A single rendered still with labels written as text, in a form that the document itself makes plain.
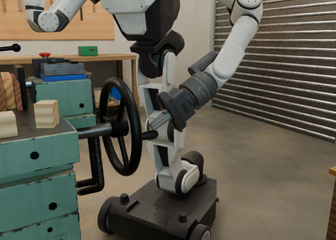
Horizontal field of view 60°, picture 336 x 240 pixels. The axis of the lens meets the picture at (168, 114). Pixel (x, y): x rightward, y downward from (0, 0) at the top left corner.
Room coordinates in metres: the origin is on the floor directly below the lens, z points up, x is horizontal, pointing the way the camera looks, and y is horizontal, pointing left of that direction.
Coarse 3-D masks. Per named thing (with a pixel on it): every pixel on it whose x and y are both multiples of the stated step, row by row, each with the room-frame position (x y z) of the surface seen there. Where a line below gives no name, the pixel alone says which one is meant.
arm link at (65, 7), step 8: (56, 0) 1.23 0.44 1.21; (64, 0) 1.22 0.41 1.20; (72, 0) 1.23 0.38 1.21; (80, 0) 1.26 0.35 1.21; (48, 8) 1.22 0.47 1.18; (56, 8) 1.20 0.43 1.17; (64, 8) 1.21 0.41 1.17; (72, 8) 1.23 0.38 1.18; (40, 16) 1.12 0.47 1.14; (48, 16) 1.14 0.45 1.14; (56, 16) 1.16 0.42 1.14; (64, 16) 1.19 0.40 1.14; (72, 16) 1.24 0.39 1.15; (40, 24) 1.12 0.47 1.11; (48, 24) 1.14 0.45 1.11; (56, 24) 1.16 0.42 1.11; (64, 24) 1.19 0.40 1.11
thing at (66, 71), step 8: (32, 64) 0.79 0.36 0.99; (40, 64) 0.74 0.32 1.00; (48, 64) 0.70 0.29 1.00; (56, 64) 0.71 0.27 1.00; (64, 64) 0.72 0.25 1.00; (72, 64) 0.73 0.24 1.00; (80, 64) 0.74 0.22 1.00; (40, 72) 0.76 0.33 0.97; (48, 72) 0.70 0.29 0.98; (56, 72) 0.71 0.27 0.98; (64, 72) 0.72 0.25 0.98; (72, 72) 0.73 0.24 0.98; (80, 72) 0.74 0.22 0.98; (48, 80) 0.70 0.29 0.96; (56, 80) 0.71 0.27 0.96
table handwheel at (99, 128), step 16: (112, 80) 0.80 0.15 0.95; (128, 96) 0.73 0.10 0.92; (128, 112) 0.71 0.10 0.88; (80, 128) 0.75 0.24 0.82; (96, 128) 0.77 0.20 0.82; (112, 128) 0.78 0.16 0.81; (128, 128) 0.80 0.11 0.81; (112, 144) 0.90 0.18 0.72; (112, 160) 0.84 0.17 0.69; (128, 160) 0.77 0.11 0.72
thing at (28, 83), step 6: (18, 66) 0.70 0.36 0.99; (18, 72) 0.68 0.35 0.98; (18, 78) 0.68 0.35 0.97; (24, 78) 0.69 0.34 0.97; (30, 78) 0.73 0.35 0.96; (36, 78) 0.74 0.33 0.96; (24, 84) 0.69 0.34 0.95; (30, 84) 0.72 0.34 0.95; (24, 90) 0.68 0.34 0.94; (24, 96) 0.68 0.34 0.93; (24, 102) 0.68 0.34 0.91
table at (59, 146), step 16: (16, 112) 0.63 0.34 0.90; (32, 112) 0.63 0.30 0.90; (32, 128) 0.51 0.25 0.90; (48, 128) 0.51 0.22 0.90; (64, 128) 0.51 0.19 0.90; (0, 144) 0.43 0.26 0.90; (16, 144) 0.44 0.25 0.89; (32, 144) 0.46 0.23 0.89; (48, 144) 0.47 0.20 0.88; (64, 144) 0.48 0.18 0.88; (0, 160) 0.43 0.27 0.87; (16, 160) 0.44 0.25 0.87; (32, 160) 0.46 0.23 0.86; (48, 160) 0.47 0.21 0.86; (64, 160) 0.48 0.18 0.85; (0, 176) 0.43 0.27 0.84
